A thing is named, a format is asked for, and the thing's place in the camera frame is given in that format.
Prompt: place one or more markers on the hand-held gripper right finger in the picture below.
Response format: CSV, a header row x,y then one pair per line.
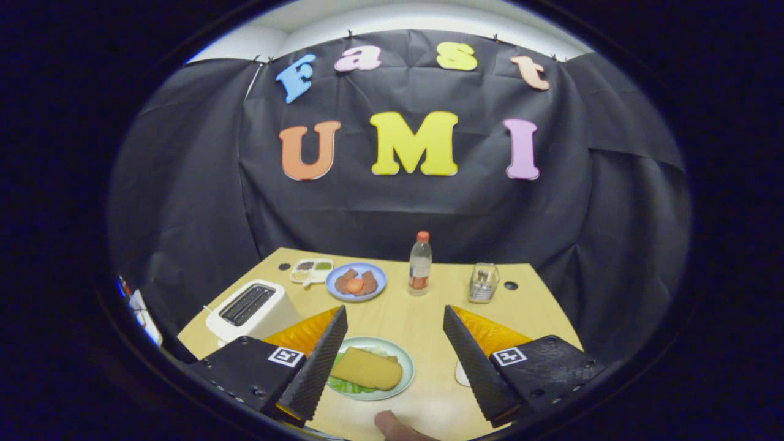
x,y
478,373

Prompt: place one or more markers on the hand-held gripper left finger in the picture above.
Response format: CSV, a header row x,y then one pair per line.
x,y
318,373

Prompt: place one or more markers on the green lettuce leaf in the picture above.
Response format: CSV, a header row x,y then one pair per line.
x,y
345,386

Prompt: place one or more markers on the brown toast slice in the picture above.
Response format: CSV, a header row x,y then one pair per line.
x,y
367,369

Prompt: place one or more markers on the small white square dish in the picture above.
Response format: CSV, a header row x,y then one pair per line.
x,y
460,373

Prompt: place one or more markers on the white toaster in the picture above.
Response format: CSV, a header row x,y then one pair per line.
x,y
278,312

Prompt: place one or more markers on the pale green plate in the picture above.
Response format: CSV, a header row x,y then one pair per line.
x,y
404,361

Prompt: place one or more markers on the red tomato slice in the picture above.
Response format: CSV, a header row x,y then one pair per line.
x,y
354,286

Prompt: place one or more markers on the brown meat piece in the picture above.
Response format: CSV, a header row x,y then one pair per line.
x,y
370,283
343,280

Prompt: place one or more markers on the white divided condiment tray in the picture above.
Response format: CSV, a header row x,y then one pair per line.
x,y
301,275

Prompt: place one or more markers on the blue plate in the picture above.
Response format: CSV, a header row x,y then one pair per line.
x,y
375,269

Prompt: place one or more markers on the clear bottle with red cap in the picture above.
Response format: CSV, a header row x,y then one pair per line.
x,y
420,269

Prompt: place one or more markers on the black backdrop cloth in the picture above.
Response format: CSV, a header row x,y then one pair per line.
x,y
398,214

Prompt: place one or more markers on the white and blue object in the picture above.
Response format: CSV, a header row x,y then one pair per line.
x,y
147,318

